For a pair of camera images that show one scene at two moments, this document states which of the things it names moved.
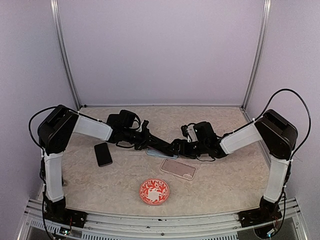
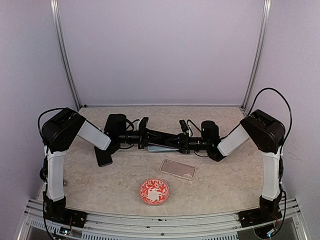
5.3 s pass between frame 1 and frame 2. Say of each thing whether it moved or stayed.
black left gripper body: stayed
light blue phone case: moved
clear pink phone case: stayed
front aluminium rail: stayed
